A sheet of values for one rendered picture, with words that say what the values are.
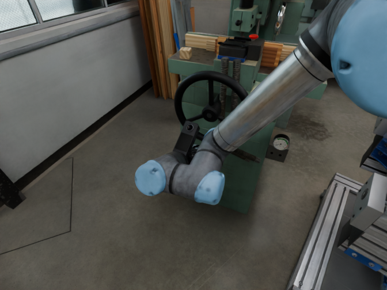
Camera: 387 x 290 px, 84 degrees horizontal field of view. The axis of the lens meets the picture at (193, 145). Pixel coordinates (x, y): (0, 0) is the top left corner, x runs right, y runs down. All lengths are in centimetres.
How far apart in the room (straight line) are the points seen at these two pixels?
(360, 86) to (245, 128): 26
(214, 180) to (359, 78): 31
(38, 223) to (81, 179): 36
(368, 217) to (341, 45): 52
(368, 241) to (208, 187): 48
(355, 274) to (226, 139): 92
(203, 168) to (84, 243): 109
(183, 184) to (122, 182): 120
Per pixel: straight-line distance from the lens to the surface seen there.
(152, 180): 47
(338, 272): 123
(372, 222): 71
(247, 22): 93
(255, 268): 133
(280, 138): 90
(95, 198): 162
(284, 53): 98
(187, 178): 46
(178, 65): 94
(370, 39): 24
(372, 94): 25
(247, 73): 75
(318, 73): 41
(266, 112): 44
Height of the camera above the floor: 122
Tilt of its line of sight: 42 degrees down
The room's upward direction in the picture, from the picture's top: straight up
